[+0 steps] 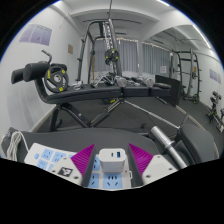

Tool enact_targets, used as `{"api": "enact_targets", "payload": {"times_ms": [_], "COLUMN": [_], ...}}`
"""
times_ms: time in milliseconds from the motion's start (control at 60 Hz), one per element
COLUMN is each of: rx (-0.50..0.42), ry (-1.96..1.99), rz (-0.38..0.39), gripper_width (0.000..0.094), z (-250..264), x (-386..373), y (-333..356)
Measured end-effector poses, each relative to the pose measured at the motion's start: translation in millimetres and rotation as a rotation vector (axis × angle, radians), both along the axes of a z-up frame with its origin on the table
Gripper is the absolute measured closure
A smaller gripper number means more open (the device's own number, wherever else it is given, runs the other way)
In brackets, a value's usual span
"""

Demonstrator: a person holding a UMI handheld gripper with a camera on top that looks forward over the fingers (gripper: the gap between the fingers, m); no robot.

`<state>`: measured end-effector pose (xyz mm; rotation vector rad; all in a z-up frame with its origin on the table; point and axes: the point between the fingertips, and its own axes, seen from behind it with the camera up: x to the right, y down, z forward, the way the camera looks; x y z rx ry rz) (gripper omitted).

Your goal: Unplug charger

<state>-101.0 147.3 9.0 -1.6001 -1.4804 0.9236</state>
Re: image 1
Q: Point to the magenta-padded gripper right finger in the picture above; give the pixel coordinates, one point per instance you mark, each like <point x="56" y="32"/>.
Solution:
<point x="143" y="158"/>

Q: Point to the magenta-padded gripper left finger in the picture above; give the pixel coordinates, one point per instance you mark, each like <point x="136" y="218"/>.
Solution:
<point x="81" y="160"/>

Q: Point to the white charger block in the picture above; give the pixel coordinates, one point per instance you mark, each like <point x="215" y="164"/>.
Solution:
<point x="111" y="161"/>

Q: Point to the white power strip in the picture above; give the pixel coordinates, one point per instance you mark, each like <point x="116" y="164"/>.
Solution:
<point x="43" y="156"/>

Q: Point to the long thin silver bar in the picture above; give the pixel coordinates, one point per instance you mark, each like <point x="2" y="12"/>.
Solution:
<point x="150" y="115"/>

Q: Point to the black padded seat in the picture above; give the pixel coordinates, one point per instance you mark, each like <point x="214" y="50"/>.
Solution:
<point x="198" y="143"/>

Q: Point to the black weight bench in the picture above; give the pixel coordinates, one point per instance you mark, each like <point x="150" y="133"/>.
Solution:
<point x="93" y="92"/>

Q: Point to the black box panel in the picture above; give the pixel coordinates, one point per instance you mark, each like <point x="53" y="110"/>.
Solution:
<point x="168" y="89"/>

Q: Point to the silver dumbbell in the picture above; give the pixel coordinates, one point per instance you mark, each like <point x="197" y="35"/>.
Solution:
<point x="148" y="82"/>
<point x="121" y="81"/>

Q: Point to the black exercise machine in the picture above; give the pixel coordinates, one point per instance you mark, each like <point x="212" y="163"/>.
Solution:
<point x="215" y="108"/>

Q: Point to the black power rack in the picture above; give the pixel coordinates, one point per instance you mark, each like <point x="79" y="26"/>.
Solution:
<point x="196" y="76"/>

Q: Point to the grey window curtain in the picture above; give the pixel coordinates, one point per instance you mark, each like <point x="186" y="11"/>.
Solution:
<point x="128" y="55"/>
<point x="155" y="58"/>

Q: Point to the hanging black yellow weight plate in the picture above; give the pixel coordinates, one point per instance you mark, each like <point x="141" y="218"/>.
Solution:
<point x="108" y="56"/>

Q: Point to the long ceiling light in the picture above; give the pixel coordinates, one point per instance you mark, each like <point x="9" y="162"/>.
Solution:
<point x="201" y="36"/>

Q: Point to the small purple wall poster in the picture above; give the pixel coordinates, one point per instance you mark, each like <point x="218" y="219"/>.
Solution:
<point x="215" y="76"/>

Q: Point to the brown wall plaque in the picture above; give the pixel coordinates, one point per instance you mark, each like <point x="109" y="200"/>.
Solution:
<point x="70" y="49"/>

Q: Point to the large purple wall poster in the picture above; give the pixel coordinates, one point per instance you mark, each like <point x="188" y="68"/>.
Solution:
<point x="35" y="35"/>

